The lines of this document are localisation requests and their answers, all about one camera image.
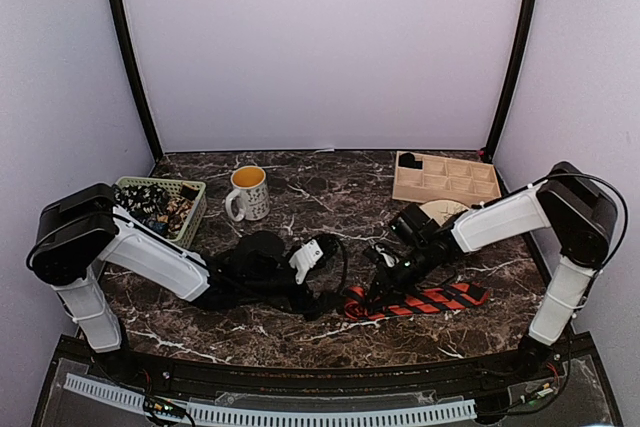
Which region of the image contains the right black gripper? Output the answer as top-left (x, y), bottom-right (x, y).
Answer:
top-left (365, 243), bottom-right (436, 309)

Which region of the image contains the red navy striped tie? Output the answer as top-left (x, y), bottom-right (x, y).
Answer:
top-left (342, 283), bottom-right (491, 321)

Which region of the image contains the white patterned mug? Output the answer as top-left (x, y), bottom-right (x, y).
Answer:
top-left (225, 166), bottom-right (270, 222)

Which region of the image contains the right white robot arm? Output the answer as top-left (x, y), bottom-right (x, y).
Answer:
top-left (365, 162), bottom-right (630, 381)

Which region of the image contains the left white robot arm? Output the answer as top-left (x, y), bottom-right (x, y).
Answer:
top-left (26, 183), bottom-right (348, 383)

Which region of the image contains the bird pattern ceramic plate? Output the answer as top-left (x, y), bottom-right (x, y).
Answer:
top-left (420, 199), bottom-right (469, 226)

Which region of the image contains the green plastic basket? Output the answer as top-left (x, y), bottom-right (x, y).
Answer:
top-left (113, 177), bottom-right (207, 249)

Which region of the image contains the black rolled tie in box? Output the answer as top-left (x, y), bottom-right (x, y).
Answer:
top-left (398, 152), bottom-right (423, 170)

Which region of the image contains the wooden compartment organizer box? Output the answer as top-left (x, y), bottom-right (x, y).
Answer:
top-left (392, 151), bottom-right (501, 207)

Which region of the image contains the brown patterned tie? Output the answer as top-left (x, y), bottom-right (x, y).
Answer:
top-left (148, 183), bottom-right (199, 239)

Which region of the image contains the black white patterned tie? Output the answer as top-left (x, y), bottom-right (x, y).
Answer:
top-left (114, 184), bottom-right (170, 223)

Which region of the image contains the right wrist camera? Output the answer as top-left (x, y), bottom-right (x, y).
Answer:
top-left (374, 245), bottom-right (398, 268)

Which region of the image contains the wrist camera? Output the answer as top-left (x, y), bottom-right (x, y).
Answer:
top-left (374, 245), bottom-right (398, 268)
top-left (288, 239), bottom-right (323, 285)

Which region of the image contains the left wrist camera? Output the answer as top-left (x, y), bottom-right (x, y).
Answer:
top-left (288, 239), bottom-right (323, 285)

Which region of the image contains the black front rail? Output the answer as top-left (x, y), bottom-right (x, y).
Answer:
top-left (54, 334), bottom-right (601, 401)

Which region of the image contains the white slotted cable duct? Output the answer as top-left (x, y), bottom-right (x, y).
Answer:
top-left (62, 373), bottom-right (477, 426)

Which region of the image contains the right black frame post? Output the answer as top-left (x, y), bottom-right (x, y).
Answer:
top-left (480, 0), bottom-right (536, 163)

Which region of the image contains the black frame post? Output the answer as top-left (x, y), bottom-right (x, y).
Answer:
top-left (480, 0), bottom-right (536, 163)
top-left (108, 0), bottom-right (164, 162)

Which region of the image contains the left black frame post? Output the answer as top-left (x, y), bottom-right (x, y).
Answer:
top-left (108, 0), bottom-right (164, 162)

